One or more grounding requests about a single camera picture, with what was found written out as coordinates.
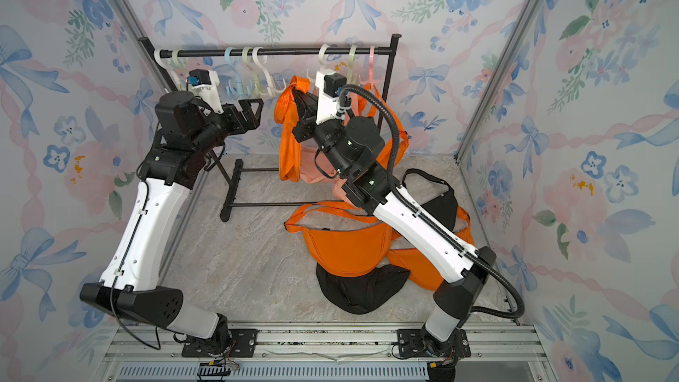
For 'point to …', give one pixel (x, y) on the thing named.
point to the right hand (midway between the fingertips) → (298, 88)
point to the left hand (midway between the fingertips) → (249, 101)
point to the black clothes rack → (234, 193)
